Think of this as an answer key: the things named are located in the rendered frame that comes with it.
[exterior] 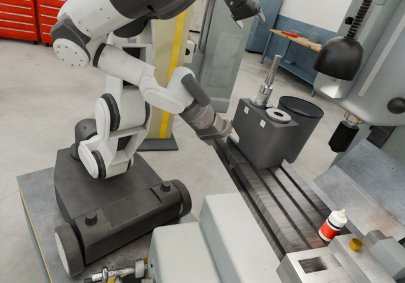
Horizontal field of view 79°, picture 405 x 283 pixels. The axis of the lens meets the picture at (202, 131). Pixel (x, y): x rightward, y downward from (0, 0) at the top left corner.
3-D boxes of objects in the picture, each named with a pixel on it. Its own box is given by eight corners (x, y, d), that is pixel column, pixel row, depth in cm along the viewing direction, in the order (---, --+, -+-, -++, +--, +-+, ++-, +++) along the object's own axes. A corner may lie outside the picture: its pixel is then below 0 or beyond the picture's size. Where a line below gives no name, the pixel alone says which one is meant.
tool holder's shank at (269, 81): (270, 88, 90) (282, 58, 84) (262, 85, 91) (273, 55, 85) (272, 85, 93) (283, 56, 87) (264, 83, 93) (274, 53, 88)
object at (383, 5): (332, 98, 52) (392, -15, 42) (319, 90, 55) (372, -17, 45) (346, 99, 54) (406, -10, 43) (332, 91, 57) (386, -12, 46)
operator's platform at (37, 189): (26, 224, 153) (15, 176, 133) (128, 186, 197) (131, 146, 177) (68, 352, 108) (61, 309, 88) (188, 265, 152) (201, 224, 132)
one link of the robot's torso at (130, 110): (95, 124, 97) (86, -11, 77) (135, 117, 108) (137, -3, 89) (112, 140, 87) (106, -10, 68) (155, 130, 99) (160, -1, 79)
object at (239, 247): (236, 322, 65) (250, 300, 59) (197, 215, 92) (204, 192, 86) (364, 280, 84) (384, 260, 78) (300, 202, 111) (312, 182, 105)
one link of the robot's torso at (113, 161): (82, 163, 119) (92, 88, 88) (121, 153, 132) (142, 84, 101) (94, 190, 113) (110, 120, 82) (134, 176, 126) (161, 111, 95)
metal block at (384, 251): (385, 283, 52) (403, 267, 49) (363, 256, 57) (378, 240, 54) (402, 279, 54) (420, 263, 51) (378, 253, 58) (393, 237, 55)
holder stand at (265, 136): (257, 170, 91) (277, 123, 81) (226, 136, 107) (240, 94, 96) (281, 165, 97) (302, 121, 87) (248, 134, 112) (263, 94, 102)
